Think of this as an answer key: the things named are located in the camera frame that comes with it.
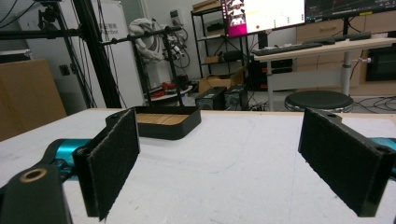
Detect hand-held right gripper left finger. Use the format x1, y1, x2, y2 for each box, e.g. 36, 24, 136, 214
72, 107, 141, 222

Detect black metal frame stand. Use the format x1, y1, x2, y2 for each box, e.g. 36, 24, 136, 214
0, 0, 185, 109

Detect black cabinet appliance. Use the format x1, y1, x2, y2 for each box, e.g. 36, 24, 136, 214
365, 45, 396, 82

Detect white robot with cables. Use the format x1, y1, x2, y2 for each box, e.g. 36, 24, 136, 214
128, 8, 191, 70

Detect black metal shelf rack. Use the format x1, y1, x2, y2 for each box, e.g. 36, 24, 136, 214
191, 5, 250, 79

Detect black computer tower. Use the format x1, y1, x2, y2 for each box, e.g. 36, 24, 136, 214
194, 85, 250, 111

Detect brown cardboard box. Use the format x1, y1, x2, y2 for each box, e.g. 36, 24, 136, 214
198, 65, 247, 94

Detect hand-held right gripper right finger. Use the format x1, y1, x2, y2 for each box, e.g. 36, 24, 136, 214
297, 107, 396, 218

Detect brown cardboard sheet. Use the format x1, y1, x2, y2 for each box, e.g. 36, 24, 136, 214
0, 59, 68, 142

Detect black floor cables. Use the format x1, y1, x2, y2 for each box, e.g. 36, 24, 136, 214
351, 95, 396, 114

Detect white standing board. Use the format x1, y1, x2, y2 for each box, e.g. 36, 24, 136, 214
90, 0, 148, 108

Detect white height-adjustable desk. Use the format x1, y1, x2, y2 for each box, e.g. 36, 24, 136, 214
252, 36, 396, 112

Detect bright computer monitor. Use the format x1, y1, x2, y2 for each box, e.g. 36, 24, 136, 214
220, 0, 306, 38

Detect black tray with wooden bottom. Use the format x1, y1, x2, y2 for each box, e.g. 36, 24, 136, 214
130, 105, 203, 141

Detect dark computer monitor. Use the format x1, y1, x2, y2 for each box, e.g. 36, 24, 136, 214
304, 0, 396, 22

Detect black keyboard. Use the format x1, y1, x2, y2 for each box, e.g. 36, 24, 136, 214
250, 42, 324, 57
303, 32, 373, 45

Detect black round stool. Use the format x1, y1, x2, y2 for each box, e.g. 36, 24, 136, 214
284, 90, 355, 113

